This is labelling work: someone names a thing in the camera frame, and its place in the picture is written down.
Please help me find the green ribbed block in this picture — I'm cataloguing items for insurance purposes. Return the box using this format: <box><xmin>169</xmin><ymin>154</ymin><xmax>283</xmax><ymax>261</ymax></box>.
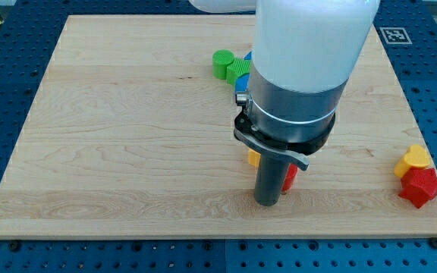
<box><xmin>225</xmin><ymin>58</ymin><xmax>251</xmax><ymax>86</ymax></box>

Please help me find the small blue block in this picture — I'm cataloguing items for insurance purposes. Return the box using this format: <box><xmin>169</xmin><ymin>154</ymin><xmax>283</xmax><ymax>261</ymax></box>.
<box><xmin>244</xmin><ymin>52</ymin><xmax>252</xmax><ymax>60</ymax></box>

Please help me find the yellow block behind rod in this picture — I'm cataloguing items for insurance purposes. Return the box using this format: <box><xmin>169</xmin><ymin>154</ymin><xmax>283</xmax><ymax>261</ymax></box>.
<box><xmin>247</xmin><ymin>149</ymin><xmax>261</xmax><ymax>168</ymax></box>

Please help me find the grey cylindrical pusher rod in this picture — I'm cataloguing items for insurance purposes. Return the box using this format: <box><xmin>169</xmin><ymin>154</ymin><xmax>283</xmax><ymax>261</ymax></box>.
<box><xmin>254</xmin><ymin>155</ymin><xmax>290</xmax><ymax>206</ymax></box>

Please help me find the red star block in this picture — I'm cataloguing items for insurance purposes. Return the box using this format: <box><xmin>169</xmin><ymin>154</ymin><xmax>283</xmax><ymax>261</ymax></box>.
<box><xmin>398</xmin><ymin>168</ymin><xmax>437</xmax><ymax>209</ymax></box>

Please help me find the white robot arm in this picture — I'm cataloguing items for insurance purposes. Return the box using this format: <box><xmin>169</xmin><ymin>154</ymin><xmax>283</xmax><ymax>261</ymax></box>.
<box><xmin>190</xmin><ymin>0</ymin><xmax>379</xmax><ymax>206</ymax></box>

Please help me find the green circle block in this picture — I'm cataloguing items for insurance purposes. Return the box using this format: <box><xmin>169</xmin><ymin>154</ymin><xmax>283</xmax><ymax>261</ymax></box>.
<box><xmin>212</xmin><ymin>49</ymin><xmax>234</xmax><ymax>80</ymax></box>

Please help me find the wooden board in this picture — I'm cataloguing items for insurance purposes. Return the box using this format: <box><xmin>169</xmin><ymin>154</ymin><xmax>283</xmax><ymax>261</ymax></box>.
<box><xmin>0</xmin><ymin>15</ymin><xmax>437</xmax><ymax>240</ymax></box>

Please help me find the yellow heart block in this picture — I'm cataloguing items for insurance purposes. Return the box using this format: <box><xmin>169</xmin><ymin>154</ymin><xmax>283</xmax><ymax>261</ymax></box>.
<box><xmin>393</xmin><ymin>144</ymin><xmax>431</xmax><ymax>178</ymax></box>

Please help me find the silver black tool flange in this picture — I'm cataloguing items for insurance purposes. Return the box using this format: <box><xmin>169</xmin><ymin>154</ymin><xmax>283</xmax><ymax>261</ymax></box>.
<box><xmin>234</xmin><ymin>66</ymin><xmax>347</xmax><ymax>171</ymax></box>

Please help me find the fiducial marker tag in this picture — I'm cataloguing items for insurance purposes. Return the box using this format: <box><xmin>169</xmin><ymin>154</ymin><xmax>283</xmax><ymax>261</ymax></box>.
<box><xmin>380</xmin><ymin>27</ymin><xmax>412</xmax><ymax>45</ymax></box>

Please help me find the red circle block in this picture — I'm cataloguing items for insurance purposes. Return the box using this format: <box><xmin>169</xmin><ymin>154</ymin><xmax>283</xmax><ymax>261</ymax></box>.
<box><xmin>281</xmin><ymin>164</ymin><xmax>298</xmax><ymax>192</ymax></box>

